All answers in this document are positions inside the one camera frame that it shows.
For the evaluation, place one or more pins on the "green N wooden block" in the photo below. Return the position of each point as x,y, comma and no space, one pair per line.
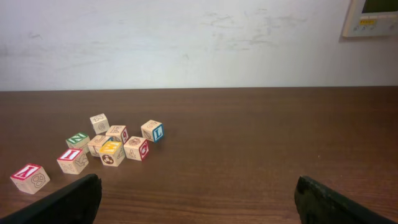
79,141

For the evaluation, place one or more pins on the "yellow top wooden block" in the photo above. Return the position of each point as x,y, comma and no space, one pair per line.
112,153

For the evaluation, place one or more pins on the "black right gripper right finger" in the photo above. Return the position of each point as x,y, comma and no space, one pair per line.
319,204

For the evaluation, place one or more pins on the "red C wooden block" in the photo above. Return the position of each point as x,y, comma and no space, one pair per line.
136,148

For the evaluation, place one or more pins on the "red 9 wooden block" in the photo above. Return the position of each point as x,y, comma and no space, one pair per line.
118,133

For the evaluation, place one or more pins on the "plain J wooden block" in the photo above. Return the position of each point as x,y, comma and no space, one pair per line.
97,143

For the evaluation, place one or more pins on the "red I wooden block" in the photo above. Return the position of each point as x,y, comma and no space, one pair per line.
73,161

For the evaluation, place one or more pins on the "beige wall control panel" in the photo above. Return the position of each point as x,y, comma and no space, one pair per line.
371,18

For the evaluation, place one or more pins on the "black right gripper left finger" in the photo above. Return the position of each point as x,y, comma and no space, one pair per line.
77,202

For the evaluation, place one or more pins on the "red Y wooden block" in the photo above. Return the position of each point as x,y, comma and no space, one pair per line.
30,179

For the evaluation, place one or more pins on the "plain 6 wooden block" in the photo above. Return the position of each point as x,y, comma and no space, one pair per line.
100,123

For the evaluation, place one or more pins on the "blue L wooden block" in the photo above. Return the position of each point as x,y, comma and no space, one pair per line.
152,130

